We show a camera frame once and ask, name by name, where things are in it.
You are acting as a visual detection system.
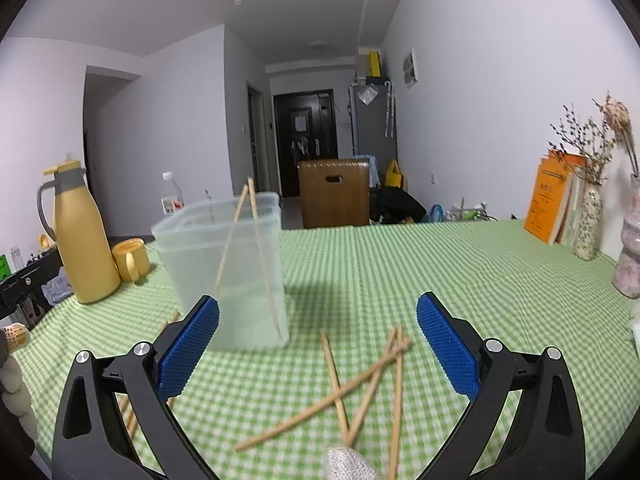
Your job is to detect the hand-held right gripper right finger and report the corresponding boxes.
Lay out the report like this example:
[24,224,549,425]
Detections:
[416,291,591,480]

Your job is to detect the clear plastic water bottle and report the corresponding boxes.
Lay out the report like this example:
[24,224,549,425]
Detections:
[161,171,186,217]

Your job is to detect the person's left hand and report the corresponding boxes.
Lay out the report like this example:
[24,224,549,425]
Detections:
[0,324,40,453]

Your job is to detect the translucent plastic container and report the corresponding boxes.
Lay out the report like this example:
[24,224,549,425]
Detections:
[151,191,291,352]

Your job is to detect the green checkered tablecloth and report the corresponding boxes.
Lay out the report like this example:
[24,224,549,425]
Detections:
[10,219,632,480]

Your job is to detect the white wall panel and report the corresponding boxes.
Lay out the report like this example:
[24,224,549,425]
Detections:
[402,47,419,90]

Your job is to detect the person's right hand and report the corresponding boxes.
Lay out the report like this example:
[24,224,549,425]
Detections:
[325,444,378,480]

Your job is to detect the small folding table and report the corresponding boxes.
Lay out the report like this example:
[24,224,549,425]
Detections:
[0,247,63,331]

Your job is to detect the wooden chair back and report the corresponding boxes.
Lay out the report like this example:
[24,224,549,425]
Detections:
[297,158,371,230]

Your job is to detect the black bag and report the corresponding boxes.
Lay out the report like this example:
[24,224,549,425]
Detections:
[370,186,429,225]

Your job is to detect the dark entrance door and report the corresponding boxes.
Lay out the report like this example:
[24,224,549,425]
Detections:
[272,90,339,198]

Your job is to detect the grey cloth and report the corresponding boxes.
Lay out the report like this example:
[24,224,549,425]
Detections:
[41,266,76,306]

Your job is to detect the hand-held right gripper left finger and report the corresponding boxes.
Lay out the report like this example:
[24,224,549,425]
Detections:
[51,294,221,480]

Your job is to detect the orange book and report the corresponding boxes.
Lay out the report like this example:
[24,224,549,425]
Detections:
[547,149,588,181]
[524,157,573,246]

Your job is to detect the dark dried branches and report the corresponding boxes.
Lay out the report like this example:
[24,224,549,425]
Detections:
[550,104,616,186]

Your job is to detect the white folded umbrella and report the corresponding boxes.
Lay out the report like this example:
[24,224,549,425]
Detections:
[384,80,396,138]

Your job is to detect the beige dried flowers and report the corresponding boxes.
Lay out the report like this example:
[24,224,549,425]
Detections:
[592,91,640,176]

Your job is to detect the light blue cloth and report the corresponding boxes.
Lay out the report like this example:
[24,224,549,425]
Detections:
[356,154,379,188]

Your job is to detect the wooden chopstick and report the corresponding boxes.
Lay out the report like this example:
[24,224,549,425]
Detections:
[126,314,181,438]
[347,326,402,447]
[320,332,355,447]
[234,337,413,451]
[214,184,249,293]
[389,330,405,480]
[247,176,287,341]

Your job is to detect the white book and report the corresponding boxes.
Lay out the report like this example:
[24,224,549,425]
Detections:
[556,175,583,246]

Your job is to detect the speckled glass vase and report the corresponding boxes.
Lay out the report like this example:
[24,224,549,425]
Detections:
[573,182,604,261]

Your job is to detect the pink glass vase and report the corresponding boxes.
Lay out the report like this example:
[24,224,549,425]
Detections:
[611,175,640,301]

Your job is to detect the yellow thermos jug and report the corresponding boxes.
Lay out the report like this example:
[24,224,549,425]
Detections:
[39,160,122,305]

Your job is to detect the yellow mug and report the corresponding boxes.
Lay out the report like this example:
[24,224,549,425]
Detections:
[111,239,152,283]

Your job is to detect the grey refrigerator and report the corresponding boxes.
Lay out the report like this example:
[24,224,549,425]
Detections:
[348,79,399,187]

